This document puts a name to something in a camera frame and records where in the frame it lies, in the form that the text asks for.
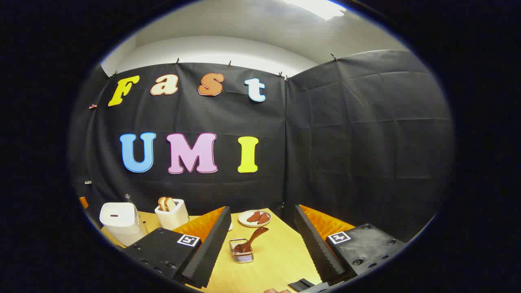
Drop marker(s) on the small glass bottle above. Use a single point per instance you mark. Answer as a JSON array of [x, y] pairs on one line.
[[128, 198]]

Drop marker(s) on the white rice cooker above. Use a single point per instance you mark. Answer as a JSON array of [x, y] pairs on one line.
[[120, 219]]

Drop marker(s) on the red meat slice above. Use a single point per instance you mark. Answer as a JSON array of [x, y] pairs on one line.
[[263, 219], [253, 217]]

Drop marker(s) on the brown wooden spoon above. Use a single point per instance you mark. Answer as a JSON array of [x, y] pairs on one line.
[[254, 236]]

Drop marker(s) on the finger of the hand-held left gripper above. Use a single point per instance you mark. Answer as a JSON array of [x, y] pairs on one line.
[[83, 202]]

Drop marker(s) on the black backdrop cloth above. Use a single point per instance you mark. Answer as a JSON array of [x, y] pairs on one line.
[[325, 142]]

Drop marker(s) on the white toaster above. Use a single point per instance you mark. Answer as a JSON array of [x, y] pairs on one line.
[[175, 219]]

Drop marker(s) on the toasted bread slice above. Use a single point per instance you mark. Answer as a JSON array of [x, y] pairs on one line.
[[162, 203], [170, 204]]

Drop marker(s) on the white round plate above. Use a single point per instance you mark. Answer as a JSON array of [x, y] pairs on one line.
[[244, 221]]

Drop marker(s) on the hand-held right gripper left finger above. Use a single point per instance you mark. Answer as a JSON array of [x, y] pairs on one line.
[[211, 248]]

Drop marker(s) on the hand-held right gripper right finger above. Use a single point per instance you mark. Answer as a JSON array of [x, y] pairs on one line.
[[315, 248]]

